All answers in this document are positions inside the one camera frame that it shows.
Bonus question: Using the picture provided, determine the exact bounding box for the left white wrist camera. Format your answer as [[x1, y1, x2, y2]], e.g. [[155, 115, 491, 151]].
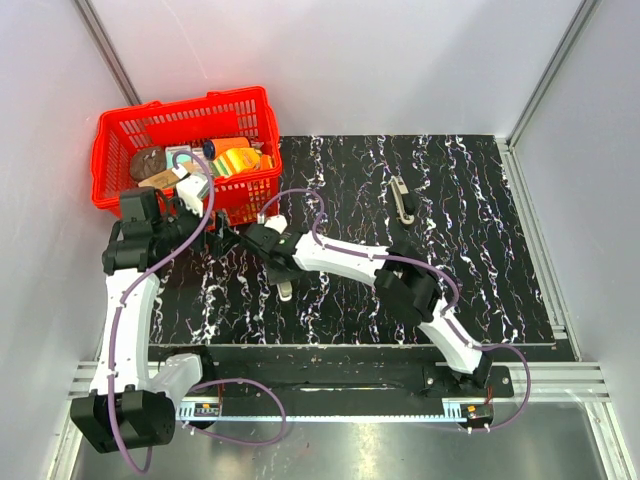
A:
[[175, 172, 210, 217]]

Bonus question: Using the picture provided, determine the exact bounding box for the red plastic shopping basket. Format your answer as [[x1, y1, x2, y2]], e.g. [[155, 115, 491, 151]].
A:
[[90, 86, 283, 226]]

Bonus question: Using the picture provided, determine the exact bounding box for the pink white small packet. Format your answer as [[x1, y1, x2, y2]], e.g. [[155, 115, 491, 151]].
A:
[[191, 147, 211, 170]]

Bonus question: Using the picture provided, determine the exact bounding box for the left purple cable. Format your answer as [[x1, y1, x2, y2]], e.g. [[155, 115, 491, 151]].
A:
[[107, 147, 286, 474]]

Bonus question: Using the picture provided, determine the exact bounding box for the yellow green juice carton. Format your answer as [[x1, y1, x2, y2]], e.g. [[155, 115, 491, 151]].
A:
[[211, 147, 262, 178]]

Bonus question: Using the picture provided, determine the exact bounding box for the beige stapler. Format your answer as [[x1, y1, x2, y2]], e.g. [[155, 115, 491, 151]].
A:
[[277, 281, 293, 302], [390, 176, 416, 226]]

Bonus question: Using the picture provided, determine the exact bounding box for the orange cylindrical bottle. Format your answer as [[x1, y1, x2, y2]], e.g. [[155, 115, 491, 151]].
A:
[[202, 137, 250, 160]]

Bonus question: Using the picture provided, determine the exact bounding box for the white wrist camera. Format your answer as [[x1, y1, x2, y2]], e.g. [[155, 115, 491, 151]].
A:
[[257, 213, 288, 234], [175, 172, 210, 217]]

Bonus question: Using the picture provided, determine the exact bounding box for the teal white small box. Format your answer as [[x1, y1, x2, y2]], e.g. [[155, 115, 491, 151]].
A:
[[165, 145, 192, 169]]

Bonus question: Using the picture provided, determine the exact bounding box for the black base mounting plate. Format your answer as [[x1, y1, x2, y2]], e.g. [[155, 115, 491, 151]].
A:
[[150, 345, 514, 419]]

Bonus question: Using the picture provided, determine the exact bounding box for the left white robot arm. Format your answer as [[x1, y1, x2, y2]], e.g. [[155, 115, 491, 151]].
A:
[[70, 187, 217, 453]]

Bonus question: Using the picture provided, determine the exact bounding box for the brown cardboard box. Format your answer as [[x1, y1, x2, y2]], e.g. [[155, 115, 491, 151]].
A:
[[138, 162, 207, 190]]

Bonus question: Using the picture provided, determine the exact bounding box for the brown round bread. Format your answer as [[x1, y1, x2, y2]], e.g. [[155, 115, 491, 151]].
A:
[[129, 146, 167, 182]]

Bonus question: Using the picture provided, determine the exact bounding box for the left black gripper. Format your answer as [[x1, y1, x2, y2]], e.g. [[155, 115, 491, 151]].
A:
[[155, 193, 240, 259]]

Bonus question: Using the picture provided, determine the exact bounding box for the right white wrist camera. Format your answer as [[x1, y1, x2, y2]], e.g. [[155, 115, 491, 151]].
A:
[[257, 213, 288, 234]]

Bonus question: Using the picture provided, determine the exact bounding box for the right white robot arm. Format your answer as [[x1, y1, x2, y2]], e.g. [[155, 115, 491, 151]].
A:
[[241, 224, 492, 396]]

